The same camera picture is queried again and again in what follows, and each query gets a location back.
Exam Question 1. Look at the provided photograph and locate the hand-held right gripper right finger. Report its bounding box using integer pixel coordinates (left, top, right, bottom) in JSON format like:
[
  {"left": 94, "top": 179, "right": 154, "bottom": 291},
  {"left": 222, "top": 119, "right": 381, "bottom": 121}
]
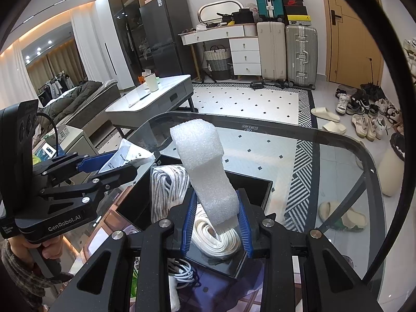
[{"left": 236, "top": 188, "right": 371, "bottom": 312}]

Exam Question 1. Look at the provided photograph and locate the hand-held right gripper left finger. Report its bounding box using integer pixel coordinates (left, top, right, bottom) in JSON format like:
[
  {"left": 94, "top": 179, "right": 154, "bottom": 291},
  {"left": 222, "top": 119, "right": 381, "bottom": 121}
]
[{"left": 67, "top": 190, "right": 199, "bottom": 312}]

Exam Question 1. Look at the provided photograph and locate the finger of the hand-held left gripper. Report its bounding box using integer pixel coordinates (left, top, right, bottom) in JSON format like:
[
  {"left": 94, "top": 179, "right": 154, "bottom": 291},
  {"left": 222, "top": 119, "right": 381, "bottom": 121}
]
[
  {"left": 32, "top": 151, "right": 119, "bottom": 186},
  {"left": 39, "top": 162, "right": 139, "bottom": 209}
]

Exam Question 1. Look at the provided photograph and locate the cream woven rope coil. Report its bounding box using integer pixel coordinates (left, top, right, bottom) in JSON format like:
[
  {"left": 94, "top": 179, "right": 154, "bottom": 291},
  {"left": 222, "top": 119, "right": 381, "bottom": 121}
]
[{"left": 192, "top": 216, "right": 243, "bottom": 261}]

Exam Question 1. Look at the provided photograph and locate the white plastic mailing bag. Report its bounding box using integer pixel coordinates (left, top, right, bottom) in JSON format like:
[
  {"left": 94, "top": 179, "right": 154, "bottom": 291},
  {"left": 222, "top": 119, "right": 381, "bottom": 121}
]
[{"left": 98, "top": 138, "right": 157, "bottom": 174}]

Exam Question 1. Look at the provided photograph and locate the black cardboard box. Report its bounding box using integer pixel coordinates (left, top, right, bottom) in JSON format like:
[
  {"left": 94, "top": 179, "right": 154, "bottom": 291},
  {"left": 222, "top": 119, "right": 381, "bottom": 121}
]
[{"left": 115, "top": 154, "right": 274, "bottom": 280}]

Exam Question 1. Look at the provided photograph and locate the white striped rope bundle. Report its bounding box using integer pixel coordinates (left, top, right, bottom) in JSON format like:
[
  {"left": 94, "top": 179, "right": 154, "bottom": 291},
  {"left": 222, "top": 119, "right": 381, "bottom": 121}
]
[{"left": 150, "top": 165, "right": 191, "bottom": 225}]

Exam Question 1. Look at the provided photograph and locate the white charging cable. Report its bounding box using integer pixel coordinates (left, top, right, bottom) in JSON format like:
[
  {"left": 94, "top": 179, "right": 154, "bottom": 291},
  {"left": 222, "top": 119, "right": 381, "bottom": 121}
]
[{"left": 167, "top": 257, "right": 202, "bottom": 288}]

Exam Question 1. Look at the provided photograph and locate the white foam block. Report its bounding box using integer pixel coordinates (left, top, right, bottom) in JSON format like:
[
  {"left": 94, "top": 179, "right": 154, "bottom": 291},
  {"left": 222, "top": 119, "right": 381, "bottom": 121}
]
[{"left": 170, "top": 120, "right": 239, "bottom": 235}]

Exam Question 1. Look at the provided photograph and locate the person's left forearm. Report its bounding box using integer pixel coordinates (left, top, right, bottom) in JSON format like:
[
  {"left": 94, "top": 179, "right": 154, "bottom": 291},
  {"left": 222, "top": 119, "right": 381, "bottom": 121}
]
[{"left": 0, "top": 240, "right": 46, "bottom": 309}]

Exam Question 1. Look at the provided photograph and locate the person's left hand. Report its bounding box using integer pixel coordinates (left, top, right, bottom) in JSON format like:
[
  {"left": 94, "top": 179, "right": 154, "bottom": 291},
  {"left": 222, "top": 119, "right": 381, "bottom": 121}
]
[{"left": 8, "top": 234, "right": 64, "bottom": 267}]

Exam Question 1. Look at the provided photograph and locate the white side cabinet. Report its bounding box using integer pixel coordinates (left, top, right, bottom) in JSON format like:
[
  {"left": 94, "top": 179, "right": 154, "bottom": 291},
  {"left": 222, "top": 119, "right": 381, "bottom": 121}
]
[{"left": 32, "top": 125, "right": 98, "bottom": 166}]

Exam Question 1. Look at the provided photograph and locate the grey bed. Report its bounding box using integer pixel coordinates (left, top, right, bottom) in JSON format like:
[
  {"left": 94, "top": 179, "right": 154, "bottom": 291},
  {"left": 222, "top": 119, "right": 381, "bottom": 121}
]
[{"left": 39, "top": 80, "right": 122, "bottom": 131}]

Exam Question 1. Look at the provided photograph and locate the dark grey blanket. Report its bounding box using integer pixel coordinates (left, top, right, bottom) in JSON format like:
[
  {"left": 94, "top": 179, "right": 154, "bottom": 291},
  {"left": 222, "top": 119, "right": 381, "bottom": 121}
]
[{"left": 44, "top": 81, "right": 105, "bottom": 118}]

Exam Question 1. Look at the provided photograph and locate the printed table mat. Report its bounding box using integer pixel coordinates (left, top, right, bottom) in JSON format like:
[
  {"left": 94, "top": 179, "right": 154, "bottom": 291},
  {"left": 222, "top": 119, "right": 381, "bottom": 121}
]
[{"left": 75, "top": 198, "right": 264, "bottom": 312}]

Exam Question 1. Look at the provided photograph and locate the clothes rack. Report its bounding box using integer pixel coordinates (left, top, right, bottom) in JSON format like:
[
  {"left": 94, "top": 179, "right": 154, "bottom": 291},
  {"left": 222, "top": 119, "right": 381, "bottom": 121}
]
[{"left": 37, "top": 73, "right": 85, "bottom": 105}]

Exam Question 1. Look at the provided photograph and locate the beige green slipper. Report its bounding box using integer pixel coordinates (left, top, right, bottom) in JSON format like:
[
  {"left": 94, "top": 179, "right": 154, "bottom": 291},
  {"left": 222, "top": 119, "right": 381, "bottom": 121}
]
[{"left": 318, "top": 201, "right": 368, "bottom": 233}]

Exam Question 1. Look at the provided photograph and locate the white grey coffee table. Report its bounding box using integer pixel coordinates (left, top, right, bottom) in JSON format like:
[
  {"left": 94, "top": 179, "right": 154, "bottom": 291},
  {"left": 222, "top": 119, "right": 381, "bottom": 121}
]
[{"left": 105, "top": 74, "right": 197, "bottom": 137}]

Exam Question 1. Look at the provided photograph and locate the white curtain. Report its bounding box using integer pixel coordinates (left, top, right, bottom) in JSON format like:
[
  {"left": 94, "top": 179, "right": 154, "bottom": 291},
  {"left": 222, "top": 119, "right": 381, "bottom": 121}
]
[{"left": 71, "top": 0, "right": 118, "bottom": 85}]

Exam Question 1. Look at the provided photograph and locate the glass table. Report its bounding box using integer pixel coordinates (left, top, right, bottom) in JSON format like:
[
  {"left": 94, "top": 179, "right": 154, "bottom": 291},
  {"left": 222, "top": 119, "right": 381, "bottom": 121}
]
[{"left": 94, "top": 83, "right": 319, "bottom": 225}]

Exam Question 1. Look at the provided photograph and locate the grey refrigerator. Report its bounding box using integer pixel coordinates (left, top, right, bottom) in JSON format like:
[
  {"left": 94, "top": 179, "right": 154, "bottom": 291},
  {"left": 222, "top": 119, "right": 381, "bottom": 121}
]
[{"left": 140, "top": 0, "right": 199, "bottom": 87}]

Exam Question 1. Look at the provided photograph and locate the dark glass wardrobe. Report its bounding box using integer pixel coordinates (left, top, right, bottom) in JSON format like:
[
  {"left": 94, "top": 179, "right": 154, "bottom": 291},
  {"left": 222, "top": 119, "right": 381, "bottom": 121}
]
[{"left": 107, "top": 0, "right": 153, "bottom": 88}]

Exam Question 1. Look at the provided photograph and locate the woven laundry basket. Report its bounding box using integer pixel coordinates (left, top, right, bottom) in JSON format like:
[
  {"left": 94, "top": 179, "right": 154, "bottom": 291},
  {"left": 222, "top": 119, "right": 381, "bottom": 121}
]
[{"left": 203, "top": 45, "right": 232, "bottom": 80}]

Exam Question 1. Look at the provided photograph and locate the cream trash bin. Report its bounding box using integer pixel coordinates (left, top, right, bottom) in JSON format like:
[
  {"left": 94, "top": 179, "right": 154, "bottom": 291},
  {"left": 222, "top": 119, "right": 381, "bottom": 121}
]
[{"left": 377, "top": 133, "right": 407, "bottom": 197}]

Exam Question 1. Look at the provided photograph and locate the pile of shoes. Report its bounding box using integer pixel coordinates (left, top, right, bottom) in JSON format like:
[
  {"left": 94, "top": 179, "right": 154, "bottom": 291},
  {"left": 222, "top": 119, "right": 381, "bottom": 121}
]
[{"left": 335, "top": 84, "right": 405, "bottom": 142}]

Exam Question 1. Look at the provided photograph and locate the white dressing table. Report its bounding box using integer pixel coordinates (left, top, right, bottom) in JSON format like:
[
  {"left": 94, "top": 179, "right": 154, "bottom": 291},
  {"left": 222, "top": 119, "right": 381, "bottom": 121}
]
[{"left": 178, "top": 24, "right": 262, "bottom": 75}]

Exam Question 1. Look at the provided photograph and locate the beige suitcase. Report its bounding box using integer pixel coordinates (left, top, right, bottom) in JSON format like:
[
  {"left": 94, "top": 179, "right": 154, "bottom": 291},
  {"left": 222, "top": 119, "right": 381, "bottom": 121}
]
[{"left": 257, "top": 21, "right": 287, "bottom": 82}]

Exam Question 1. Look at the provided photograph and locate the silver suitcase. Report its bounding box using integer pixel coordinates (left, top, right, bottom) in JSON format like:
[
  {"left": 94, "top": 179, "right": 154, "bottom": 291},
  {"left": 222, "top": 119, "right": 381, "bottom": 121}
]
[{"left": 285, "top": 24, "right": 318, "bottom": 90}]

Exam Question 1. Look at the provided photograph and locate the black umbrella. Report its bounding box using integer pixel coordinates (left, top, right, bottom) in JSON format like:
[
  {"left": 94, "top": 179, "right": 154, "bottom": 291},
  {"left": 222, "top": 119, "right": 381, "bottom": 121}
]
[{"left": 361, "top": 57, "right": 387, "bottom": 100}]

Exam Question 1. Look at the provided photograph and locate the oval white mirror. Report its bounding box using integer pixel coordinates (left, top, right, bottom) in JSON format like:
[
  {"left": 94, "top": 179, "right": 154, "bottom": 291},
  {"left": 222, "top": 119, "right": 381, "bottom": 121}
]
[{"left": 198, "top": 0, "right": 243, "bottom": 23}]

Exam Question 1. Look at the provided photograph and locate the black bag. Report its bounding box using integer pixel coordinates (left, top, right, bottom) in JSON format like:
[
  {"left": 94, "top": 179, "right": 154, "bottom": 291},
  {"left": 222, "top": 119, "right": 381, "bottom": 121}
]
[{"left": 231, "top": 8, "right": 254, "bottom": 25}]

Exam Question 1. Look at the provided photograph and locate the wooden door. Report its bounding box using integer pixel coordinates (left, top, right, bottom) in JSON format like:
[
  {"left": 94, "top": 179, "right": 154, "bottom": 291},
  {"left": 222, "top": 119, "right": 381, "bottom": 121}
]
[{"left": 320, "top": 0, "right": 386, "bottom": 88}]

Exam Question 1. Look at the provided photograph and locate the black cable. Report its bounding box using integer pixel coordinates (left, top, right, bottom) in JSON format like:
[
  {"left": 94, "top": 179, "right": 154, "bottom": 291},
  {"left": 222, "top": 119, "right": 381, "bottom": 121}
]
[{"left": 36, "top": 113, "right": 64, "bottom": 157}]

